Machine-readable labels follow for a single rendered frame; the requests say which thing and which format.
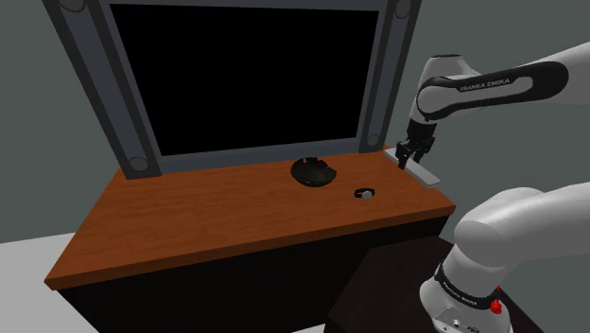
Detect grey remote control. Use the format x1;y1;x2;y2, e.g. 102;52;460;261
384;147;442;189

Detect dark robot stand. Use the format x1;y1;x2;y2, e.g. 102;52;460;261
323;236;546;333

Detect grey framed television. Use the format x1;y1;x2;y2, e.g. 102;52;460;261
41;0;423;181

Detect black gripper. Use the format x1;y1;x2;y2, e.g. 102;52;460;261
396;119;436;171

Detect broken black bowl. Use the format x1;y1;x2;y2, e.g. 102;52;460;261
289;157;338;188

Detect wooden top tv cabinet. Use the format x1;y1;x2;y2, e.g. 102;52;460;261
43;149;458;333

